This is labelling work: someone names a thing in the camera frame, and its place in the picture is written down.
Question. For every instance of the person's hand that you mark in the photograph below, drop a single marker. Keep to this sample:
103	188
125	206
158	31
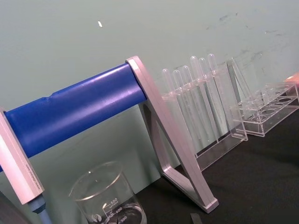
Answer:
294	78

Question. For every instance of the clear acrylic test tube rack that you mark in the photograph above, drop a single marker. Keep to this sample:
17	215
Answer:
268	116

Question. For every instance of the clear acrylic pipette rack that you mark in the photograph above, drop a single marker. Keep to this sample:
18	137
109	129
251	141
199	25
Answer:
224	140

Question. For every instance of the black table cloth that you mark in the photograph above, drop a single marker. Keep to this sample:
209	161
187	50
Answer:
257	186

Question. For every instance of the small grey flat strip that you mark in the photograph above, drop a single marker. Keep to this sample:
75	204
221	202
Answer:
196	219

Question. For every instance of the blue bar silver pipette stand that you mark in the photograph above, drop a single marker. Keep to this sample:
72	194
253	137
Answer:
77	109

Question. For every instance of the clear glass beaker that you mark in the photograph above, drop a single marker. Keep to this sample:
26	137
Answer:
105	205

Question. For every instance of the silver pipette with blue tip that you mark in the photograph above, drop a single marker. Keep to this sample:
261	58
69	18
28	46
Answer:
16	161

